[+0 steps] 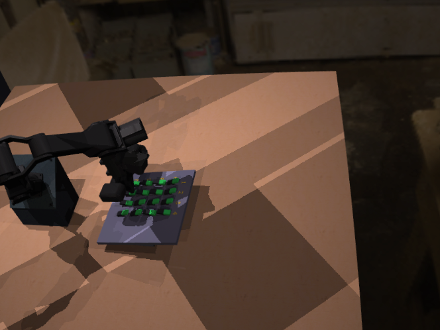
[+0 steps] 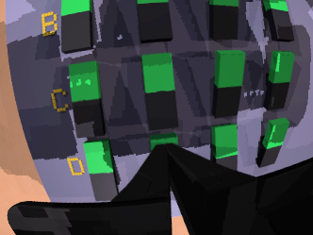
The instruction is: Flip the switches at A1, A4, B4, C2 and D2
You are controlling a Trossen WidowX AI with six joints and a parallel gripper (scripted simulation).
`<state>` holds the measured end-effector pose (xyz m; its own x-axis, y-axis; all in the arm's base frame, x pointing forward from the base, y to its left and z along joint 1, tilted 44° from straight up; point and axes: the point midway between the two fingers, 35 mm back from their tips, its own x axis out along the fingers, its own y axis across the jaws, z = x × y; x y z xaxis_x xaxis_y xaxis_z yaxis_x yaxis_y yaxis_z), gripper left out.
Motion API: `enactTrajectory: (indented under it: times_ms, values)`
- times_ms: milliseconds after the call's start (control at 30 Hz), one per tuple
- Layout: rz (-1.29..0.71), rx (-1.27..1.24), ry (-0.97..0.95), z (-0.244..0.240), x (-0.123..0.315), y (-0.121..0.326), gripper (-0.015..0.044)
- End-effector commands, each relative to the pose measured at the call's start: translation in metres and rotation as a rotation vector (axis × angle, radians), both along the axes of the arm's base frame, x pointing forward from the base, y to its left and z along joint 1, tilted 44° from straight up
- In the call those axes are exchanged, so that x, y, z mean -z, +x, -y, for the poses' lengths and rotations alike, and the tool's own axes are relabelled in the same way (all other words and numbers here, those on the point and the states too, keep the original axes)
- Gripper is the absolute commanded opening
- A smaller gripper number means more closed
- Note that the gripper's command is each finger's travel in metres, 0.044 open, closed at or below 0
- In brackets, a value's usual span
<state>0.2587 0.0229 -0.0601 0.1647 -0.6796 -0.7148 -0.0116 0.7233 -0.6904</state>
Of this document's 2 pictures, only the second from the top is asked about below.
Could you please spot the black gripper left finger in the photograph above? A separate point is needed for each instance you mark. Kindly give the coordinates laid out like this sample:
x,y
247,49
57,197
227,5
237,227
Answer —
x,y
143,207

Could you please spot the grey switch panel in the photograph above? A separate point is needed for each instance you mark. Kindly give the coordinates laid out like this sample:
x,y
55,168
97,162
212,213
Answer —
x,y
98,83

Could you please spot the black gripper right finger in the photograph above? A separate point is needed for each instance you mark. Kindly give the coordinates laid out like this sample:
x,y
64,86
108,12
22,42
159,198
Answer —
x,y
216,200

